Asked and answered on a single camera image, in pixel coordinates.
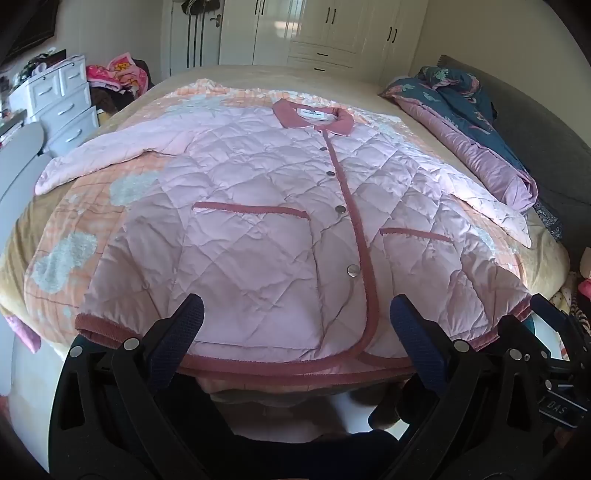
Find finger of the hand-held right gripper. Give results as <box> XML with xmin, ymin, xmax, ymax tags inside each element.
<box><xmin>530</xmin><ymin>294</ymin><xmax>585</xmax><ymax>352</ymax></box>

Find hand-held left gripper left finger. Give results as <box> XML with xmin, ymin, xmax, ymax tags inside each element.
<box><xmin>48</xmin><ymin>294</ymin><xmax>232</xmax><ymax>480</ymax></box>

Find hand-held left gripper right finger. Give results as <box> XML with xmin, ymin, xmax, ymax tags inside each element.
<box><xmin>374</xmin><ymin>294</ymin><xmax>543</xmax><ymax>480</ymax></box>

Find pink quilted jacket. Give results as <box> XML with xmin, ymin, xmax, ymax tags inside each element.
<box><xmin>34</xmin><ymin>98</ymin><xmax>534</xmax><ymax>386</ymax></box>

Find dark clothes pile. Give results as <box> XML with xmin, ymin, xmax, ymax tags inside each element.
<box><xmin>90</xmin><ymin>60</ymin><xmax>153</xmax><ymax>114</ymax></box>

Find pink plush toy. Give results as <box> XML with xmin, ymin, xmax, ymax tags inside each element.
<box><xmin>554</xmin><ymin>249</ymin><xmax>591</xmax><ymax>361</ymax></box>

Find dark patterned cloth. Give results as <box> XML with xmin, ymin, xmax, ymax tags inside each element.
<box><xmin>536</xmin><ymin>203</ymin><xmax>564</xmax><ymax>241</ymax></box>

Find orange plaid cloud blanket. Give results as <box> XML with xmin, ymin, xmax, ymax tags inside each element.
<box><xmin>23</xmin><ymin>78</ymin><xmax>532</xmax><ymax>402</ymax></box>

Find pink cloth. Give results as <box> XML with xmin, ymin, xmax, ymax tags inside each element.
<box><xmin>9</xmin><ymin>314</ymin><xmax>42</xmax><ymax>354</ymax></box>

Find grey upholstered headboard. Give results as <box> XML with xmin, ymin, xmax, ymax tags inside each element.
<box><xmin>438</xmin><ymin>54</ymin><xmax>591</xmax><ymax>296</ymax></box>

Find light grey chair back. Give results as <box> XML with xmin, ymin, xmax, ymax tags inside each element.
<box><xmin>0</xmin><ymin>122</ymin><xmax>47</xmax><ymax>160</ymax></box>
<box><xmin>0</xmin><ymin>154</ymin><xmax>52</xmax><ymax>222</ymax></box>

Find blue floral pink quilt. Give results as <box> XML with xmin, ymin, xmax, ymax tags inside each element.
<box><xmin>379</xmin><ymin>66</ymin><xmax>564</xmax><ymax>241</ymax></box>

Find white drawer cabinet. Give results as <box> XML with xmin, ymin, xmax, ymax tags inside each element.
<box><xmin>9</xmin><ymin>54</ymin><xmax>100</xmax><ymax>158</ymax></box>

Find cluttered desk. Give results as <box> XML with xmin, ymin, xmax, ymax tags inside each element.
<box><xmin>0</xmin><ymin>74</ymin><xmax>26</xmax><ymax>146</ymax></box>

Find pink cartoon blanket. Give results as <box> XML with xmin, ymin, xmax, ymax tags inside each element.
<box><xmin>85</xmin><ymin>55</ymin><xmax>153</xmax><ymax>93</ymax></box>

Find white door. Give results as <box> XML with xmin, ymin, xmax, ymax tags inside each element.
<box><xmin>168</xmin><ymin>0</ymin><xmax>222</xmax><ymax>77</ymax></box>

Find small household clutter pile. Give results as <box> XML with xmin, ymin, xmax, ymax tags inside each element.
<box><xmin>14</xmin><ymin>48</ymin><xmax>70</xmax><ymax>79</ymax></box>

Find white wardrobe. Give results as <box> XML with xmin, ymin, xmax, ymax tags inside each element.
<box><xmin>219</xmin><ymin>0</ymin><xmax>428</xmax><ymax>77</ymax></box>

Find black television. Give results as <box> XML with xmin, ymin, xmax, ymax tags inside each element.
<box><xmin>0</xmin><ymin>0</ymin><xmax>61</xmax><ymax>61</ymax></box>

